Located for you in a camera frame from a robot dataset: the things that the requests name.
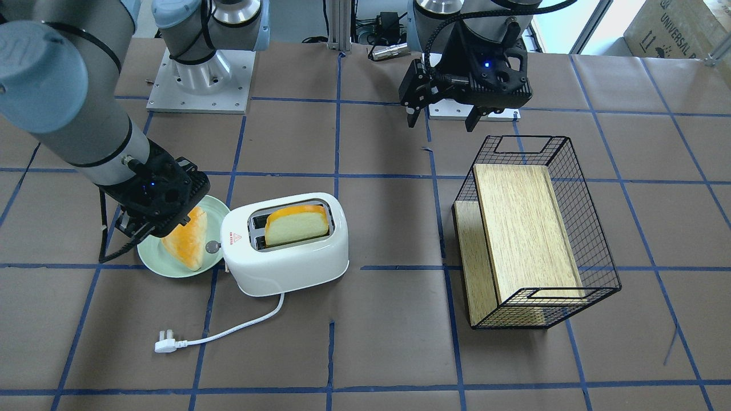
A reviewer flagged large wooden board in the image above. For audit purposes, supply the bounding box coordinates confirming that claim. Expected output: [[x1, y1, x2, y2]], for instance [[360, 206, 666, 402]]
[[472, 164, 585, 303]]

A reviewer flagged black wire basket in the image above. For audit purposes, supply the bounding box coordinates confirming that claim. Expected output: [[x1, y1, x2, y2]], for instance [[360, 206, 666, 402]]
[[452, 135, 622, 329]]

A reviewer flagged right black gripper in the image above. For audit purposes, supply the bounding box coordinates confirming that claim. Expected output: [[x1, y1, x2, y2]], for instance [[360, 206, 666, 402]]
[[101, 142, 211, 239]]

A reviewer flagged silver cylindrical connector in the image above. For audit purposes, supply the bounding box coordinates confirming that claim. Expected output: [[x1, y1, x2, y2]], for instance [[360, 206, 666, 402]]
[[369, 43, 411, 62]]

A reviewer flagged white two-slot toaster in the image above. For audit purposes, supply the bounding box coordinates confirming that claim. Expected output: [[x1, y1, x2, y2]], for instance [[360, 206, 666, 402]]
[[206, 192, 349, 297]]

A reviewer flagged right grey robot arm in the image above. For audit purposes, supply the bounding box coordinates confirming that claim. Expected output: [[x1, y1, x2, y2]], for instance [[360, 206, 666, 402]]
[[1, 1, 271, 240]]

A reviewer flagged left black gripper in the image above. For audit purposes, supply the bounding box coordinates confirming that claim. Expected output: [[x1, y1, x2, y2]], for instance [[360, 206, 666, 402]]
[[399, 22, 533, 132]]

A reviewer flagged white toaster power cord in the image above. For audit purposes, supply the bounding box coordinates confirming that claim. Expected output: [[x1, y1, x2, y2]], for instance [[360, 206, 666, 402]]
[[154, 293, 286, 354]]

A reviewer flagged black power adapter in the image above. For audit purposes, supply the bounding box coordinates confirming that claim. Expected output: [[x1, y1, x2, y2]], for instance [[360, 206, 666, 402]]
[[376, 11, 400, 37]]

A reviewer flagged bread slice in toaster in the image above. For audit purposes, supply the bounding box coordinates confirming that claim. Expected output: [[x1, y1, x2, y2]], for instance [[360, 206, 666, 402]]
[[264, 204, 329, 248]]

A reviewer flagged cardboard box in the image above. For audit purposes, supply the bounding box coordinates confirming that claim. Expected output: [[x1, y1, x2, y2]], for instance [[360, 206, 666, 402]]
[[624, 1, 730, 58]]

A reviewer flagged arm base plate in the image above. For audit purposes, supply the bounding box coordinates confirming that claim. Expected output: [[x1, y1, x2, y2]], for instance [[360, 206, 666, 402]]
[[429, 99, 521, 122], [147, 50, 256, 114]]

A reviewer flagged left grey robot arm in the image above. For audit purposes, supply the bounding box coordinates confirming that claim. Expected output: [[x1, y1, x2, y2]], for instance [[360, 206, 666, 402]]
[[399, 1, 541, 132]]

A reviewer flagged light green plate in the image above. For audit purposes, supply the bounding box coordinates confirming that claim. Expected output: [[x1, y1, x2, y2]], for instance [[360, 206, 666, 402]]
[[136, 195, 230, 278]]

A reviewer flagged triangular bread on plate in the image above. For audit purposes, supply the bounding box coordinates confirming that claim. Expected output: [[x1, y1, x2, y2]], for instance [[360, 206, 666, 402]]
[[161, 206, 208, 271]]

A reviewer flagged aluminium frame post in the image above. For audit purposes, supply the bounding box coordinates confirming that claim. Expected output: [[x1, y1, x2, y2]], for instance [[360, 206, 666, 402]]
[[326, 1, 354, 55]]

